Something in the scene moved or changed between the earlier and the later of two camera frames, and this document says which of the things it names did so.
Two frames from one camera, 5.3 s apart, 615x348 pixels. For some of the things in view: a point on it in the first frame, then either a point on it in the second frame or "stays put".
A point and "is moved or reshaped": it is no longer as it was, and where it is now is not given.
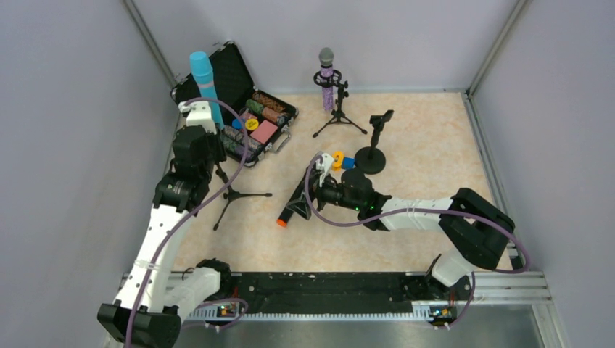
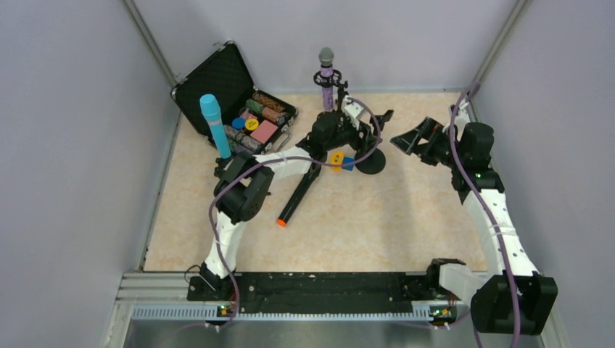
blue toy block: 348,162 stays put
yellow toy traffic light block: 336,165 stays put
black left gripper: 211,146 -> 364,133
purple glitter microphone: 326,58 stays put
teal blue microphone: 201,67 is moved or reshaped
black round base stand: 371,160 stays put
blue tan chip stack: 238,135 stays put
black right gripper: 313,195 -> 431,143
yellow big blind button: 252,124 stays put
